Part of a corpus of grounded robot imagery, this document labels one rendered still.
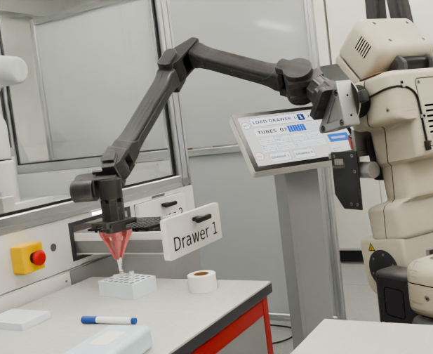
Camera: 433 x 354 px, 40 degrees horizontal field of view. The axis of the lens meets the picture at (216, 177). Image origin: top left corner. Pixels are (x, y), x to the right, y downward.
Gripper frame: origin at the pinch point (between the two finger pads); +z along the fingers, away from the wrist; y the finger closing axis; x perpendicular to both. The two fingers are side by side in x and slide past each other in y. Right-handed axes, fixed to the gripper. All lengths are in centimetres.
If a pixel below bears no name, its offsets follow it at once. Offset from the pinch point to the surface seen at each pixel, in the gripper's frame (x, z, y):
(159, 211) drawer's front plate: -33, -3, -49
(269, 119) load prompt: -28, -32, -117
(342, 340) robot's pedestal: 65, 10, 8
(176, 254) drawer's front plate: 5.7, 2.7, -15.2
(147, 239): -1.9, -1.6, -12.3
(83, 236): -24.0, -2.7, -8.6
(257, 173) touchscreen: -23, -11, -97
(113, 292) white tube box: -0.5, 8.8, 2.5
